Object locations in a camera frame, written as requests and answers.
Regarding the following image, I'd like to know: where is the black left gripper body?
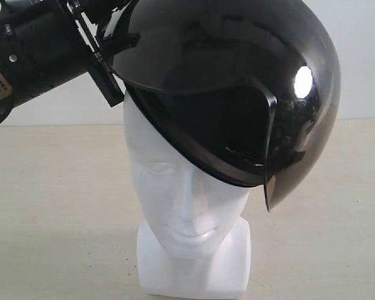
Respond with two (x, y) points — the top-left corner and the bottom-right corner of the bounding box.
(66, 1), (130, 108)

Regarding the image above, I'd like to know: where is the black helmet with tinted visor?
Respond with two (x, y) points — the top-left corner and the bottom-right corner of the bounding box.
(102, 1), (341, 209)

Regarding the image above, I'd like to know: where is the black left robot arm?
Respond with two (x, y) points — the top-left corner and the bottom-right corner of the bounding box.
(0, 1), (129, 124)

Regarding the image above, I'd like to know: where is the white mannequin head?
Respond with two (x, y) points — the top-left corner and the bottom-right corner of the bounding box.
(124, 96), (251, 299)

